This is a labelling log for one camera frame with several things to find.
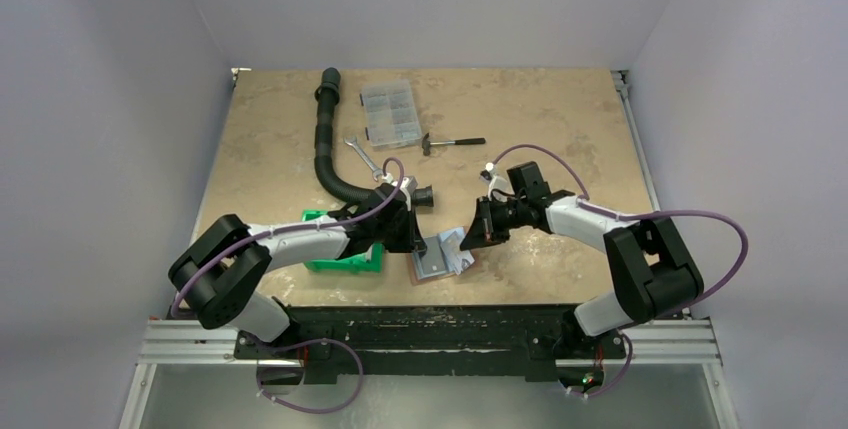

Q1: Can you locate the black corrugated hose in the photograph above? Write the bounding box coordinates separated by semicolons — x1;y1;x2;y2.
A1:
312;67;435;210

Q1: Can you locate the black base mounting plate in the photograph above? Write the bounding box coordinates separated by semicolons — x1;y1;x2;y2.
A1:
234;304;626;385

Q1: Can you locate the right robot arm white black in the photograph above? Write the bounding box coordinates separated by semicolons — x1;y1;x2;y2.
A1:
460;162;704;356

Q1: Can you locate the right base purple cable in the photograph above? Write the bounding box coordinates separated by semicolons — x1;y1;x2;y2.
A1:
563;333;634;401

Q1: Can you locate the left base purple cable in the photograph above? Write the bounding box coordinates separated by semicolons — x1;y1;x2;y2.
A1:
255;338;365;415

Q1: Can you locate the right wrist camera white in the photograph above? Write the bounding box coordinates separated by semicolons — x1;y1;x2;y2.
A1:
480;162;513;202

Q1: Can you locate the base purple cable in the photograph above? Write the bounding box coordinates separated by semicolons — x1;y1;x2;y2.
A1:
255;338;365;415
563;333;634;401

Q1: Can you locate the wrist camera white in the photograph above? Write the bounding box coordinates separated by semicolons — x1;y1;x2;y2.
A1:
390;176;418;211
480;162;513;202

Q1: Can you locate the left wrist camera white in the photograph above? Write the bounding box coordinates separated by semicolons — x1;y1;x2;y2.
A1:
390;176;418;211

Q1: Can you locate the aluminium frame rail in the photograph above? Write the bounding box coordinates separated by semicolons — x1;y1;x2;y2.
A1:
117;318;740;429

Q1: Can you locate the clear plastic screw organizer box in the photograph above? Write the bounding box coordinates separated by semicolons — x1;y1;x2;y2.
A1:
360;79;423;150

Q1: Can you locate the silver open-end wrench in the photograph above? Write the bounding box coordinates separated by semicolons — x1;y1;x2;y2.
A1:
343;136;383;181

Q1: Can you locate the green plastic bin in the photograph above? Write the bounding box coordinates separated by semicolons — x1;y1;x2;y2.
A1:
304;243;385;274

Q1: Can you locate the small black-handled hammer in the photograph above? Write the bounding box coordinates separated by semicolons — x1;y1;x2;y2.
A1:
421;133;487;156

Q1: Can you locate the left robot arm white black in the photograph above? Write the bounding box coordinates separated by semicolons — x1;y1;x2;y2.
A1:
168;184;426;358

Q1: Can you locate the white credit card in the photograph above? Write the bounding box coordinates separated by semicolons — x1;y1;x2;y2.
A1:
437;227;476;275

